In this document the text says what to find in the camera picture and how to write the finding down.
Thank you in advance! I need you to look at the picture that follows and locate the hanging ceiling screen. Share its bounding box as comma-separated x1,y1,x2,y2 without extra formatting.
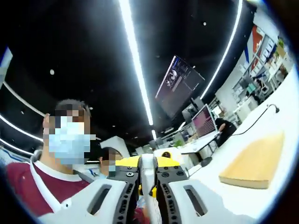
155,55,206,120

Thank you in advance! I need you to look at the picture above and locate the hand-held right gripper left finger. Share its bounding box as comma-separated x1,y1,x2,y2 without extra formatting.
37,155,142,224

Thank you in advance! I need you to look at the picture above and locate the computer monitor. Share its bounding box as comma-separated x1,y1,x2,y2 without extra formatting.
191,104,217,140

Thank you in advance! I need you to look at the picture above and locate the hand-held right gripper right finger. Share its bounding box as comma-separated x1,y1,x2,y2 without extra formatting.
153,155,257,224

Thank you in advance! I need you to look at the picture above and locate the black cable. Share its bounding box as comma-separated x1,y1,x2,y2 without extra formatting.
230,104,280,136

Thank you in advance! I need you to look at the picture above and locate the person's torso maroon shirt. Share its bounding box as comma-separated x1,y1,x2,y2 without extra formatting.
5,149,94,217

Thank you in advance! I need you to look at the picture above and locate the white side desk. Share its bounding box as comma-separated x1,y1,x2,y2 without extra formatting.
181,134,221,161

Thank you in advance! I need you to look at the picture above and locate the white blue toothpaste tube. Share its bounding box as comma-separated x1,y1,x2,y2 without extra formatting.
137,174,163,224

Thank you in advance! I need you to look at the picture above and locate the white table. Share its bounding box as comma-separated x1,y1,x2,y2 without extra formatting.
184,66,299,221

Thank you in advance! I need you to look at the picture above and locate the small wooden board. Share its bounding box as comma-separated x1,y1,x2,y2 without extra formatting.
219,130,286,189

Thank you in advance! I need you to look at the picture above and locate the storage shelf with white bins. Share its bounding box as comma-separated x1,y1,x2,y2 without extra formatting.
232,23,295,112

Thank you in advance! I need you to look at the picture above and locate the ceiling light strip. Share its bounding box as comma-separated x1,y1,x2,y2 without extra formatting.
118,0,157,140
199,0,244,100
0,137,36,156
0,113,44,142

